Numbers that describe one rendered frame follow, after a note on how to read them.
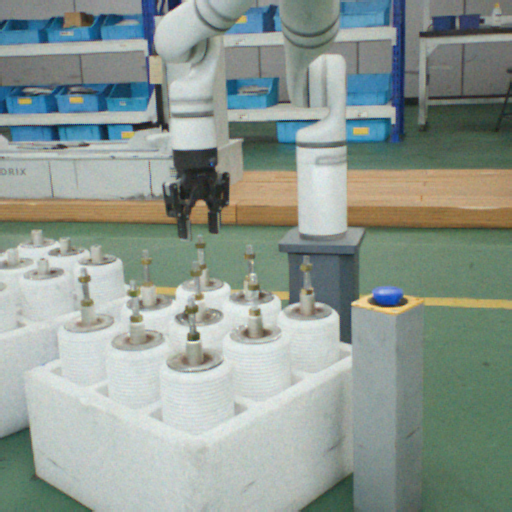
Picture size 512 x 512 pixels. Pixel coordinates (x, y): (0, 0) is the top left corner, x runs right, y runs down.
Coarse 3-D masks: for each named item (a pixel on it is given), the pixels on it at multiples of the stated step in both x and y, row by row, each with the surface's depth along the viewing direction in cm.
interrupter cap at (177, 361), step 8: (176, 352) 100; (184, 352) 100; (208, 352) 100; (216, 352) 100; (168, 360) 97; (176, 360) 98; (184, 360) 98; (208, 360) 98; (216, 360) 97; (176, 368) 95; (184, 368) 95; (192, 368) 95; (200, 368) 95; (208, 368) 95
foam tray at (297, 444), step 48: (48, 384) 110; (96, 384) 109; (336, 384) 109; (48, 432) 113; (96, 432) 104; (144, 432) 96; (240, 432) 95; (288, 432) 102; (336, 432) 111; (48, 480) 117; (96, 480) 107; (144, 480) 98; (192, 480) 91; (240, 480) 96; (288, 480) 104; (336, 480) 113
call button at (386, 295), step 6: (378, 288) 99; (384, 288) 99; (390, 288) 99; (396, 288) 99; (372, 294) 98; (378, 294) 97; (384, 294) 96; (390, 294) 96; (396, 294) 96; (402, 294) 97; (378, 300) 98; (384, 300) 97; (390, 300) 97; (396, 300) 97
